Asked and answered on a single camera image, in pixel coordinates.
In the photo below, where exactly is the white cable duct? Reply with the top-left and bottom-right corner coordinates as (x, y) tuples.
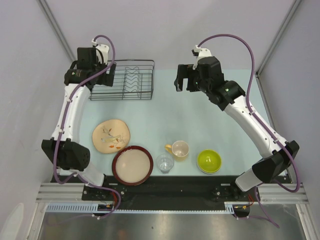
(46, 203), (234, 215)

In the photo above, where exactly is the purple cable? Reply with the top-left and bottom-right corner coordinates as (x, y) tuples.
(194, 33), (301, 229)
(52, 34), (122, 222)

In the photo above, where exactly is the yellow mug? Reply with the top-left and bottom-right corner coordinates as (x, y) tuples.
(164, 140), (190, 162)

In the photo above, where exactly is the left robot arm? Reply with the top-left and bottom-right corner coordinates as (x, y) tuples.
(41, 43), (116, 200)

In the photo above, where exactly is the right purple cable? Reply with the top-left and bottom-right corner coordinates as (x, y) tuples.
(194, 33), (301, 229)

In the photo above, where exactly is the black wire dish rack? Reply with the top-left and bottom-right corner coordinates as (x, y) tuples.
(89, 59), (155, 101)

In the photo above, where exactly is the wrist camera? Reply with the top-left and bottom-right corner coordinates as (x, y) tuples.
(91, 38), (110, 64)
(192, 45), (212, 69)

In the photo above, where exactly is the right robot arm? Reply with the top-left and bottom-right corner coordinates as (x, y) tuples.
(174, 56), (300, 201)

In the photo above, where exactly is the green bowl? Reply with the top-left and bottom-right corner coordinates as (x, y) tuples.
(196, 149), (222, 164)

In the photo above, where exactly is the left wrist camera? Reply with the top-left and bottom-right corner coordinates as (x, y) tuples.
(91, 38), (110, 64)

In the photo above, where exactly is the red rimmed round plate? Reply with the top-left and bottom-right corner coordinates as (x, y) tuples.
(112, 145), (154, 186)

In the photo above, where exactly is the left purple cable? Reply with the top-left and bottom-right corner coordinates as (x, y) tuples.
(52, 34), (122, 222)

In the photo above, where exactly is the beige bird pattern plate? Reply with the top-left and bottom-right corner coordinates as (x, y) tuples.
(92, 119), (131, 154)

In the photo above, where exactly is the clear plastic cup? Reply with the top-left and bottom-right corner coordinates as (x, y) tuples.
(156, 153), (175, 174)

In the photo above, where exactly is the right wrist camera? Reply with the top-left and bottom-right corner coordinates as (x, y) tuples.
(192, 45), (212, 69)

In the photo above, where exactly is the white bowl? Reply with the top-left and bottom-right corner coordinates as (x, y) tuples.
(197, 162), (222, 175)

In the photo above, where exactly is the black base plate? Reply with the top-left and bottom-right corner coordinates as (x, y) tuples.
(80, 176), (258, 211)

